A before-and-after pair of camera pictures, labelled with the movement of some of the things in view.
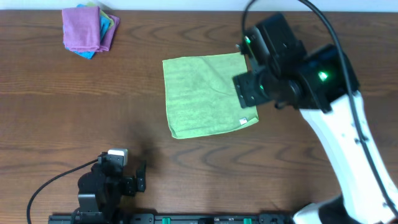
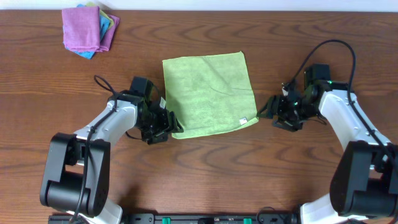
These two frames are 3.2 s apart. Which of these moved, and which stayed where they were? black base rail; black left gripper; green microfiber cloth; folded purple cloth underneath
Moved: black left gripper
Stayed: folded purple cloth underneath; green microfiber cloth; black base rail
